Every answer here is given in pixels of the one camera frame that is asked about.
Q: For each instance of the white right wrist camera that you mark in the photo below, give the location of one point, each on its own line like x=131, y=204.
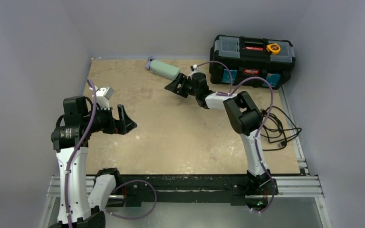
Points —
x=194, y=69

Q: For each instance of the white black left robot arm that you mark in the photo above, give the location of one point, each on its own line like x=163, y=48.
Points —
x=83, y=117

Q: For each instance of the aluminium rail frame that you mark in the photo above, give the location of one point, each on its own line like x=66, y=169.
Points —
x=287, y=186

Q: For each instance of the mint green umbrella sleeve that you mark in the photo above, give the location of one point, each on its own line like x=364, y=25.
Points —
x=163, y=69

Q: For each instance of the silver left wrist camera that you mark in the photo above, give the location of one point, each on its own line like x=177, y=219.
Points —
x=104, y=93

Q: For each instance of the yellow tape measure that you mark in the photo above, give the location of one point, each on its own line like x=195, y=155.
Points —
x=273, y=48

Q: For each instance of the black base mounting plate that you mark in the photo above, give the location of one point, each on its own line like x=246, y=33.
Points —
x=189, y=188

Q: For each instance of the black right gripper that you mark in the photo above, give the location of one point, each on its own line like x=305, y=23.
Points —
x=187, y=84

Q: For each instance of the lavender umbrella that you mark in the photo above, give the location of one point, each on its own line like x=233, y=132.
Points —
x=149, y=60

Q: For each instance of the black toolbox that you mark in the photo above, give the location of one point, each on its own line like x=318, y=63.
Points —
x=244, y=60

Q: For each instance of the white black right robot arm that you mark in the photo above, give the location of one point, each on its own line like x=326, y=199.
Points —
x=245, y=119

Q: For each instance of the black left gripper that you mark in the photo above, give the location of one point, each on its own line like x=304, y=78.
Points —
x=118, y=118

